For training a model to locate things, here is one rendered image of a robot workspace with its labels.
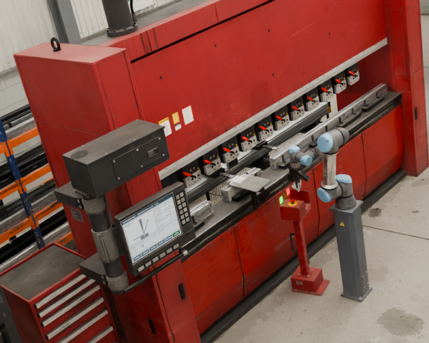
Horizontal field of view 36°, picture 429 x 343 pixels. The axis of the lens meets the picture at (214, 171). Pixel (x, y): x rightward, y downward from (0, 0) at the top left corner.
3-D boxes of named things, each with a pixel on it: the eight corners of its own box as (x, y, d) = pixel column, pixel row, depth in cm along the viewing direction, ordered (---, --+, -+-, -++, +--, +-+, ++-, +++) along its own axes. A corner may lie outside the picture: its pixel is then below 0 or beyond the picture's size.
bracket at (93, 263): (105, 286, 371) (103, 275, 368) (81, 273, 387) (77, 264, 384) (158, 250, 394) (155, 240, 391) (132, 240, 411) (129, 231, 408)
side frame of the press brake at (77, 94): (182, 384, 452) (92, 62, 355) (107, 340, 510) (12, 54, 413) (206, 362, 467) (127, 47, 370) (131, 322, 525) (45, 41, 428)
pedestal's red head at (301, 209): (301, 222, 485) (297, 201, 478) (281, 220, 494) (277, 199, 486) (311, 208, 500) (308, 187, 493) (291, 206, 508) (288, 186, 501)
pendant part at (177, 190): (135, 277, 354) (118, 220, 339) (122, 270, 363) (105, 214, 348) (197, 237, 379) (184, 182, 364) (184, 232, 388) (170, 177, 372)
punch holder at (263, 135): (261, 141, 500) (258, 122, 493) (253, 140, 506) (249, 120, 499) (274, 134, 509) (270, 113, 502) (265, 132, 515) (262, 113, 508)
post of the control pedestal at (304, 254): (307, 275, 516) (298, 216, 493) (301, 274, 519) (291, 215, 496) (310, 271, 520) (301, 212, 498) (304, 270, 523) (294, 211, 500)
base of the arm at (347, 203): (360, 201, 473) (359, 189, 469) (350, 211, 463) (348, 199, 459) (342, 198, 482) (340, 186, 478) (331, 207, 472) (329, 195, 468)
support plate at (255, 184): (256, 192, 469) (255, 191, 468) (229, 185, 487) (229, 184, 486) (272, 181, 480) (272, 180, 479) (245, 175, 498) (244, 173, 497)
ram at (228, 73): (143, 190, 425) (112, 72, 391) (135, 188, 430) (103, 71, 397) (387, 43, 604) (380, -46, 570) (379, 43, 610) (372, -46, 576)
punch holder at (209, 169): (207, 176, 464) (203, 155, 458) (199, 174, 470) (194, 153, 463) (221, 167, 473) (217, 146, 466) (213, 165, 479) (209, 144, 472)
